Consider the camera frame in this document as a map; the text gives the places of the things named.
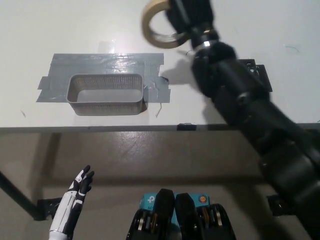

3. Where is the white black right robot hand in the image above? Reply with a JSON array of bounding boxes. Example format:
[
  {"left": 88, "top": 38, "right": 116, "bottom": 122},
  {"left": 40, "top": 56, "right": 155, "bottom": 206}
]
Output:
[{"left": 164, "top": 0, "right": 216, "bottom": 38}]

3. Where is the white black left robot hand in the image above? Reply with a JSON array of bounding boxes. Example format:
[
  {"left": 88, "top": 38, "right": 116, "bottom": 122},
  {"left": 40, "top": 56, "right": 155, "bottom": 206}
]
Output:
[{"left": 48, "top": 164, "right": 95, "bottom": 240}]

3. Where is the beige masking tape roll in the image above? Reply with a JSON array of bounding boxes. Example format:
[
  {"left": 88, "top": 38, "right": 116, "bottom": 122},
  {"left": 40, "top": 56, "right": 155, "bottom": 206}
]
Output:
[{"left": 142, "top": 0, "right": 189, "bottom": 49}]

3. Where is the small black tape piece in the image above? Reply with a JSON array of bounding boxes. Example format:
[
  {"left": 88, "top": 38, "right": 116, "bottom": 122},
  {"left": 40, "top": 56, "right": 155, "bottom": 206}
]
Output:
[{"left": 176, "top": 122, "right": 197, "bottom": 131}]

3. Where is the small grey perforated container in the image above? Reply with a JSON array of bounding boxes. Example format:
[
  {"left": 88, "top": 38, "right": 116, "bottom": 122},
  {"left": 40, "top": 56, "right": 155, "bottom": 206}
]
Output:
[{"left": 66, "top": 73, "right": 145, "bottom": 116}]

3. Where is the black teal robot torso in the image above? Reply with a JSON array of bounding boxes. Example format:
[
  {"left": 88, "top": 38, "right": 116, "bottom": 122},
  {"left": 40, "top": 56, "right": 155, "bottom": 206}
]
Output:
[{"left": 127, "top": 187, "right": 236, "bottom": 240}]

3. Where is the black table leg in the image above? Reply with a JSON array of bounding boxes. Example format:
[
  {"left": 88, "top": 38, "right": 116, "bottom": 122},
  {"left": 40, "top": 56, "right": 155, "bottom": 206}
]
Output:
[{"left": 0, "top": 169, "right": 41, "bottom": 222}]

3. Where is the grey duct tape patch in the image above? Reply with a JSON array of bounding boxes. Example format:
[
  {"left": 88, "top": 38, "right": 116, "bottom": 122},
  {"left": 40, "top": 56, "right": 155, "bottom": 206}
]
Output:
[{"left": 36, "top": 52, "right": 172, "bottom": 104}]

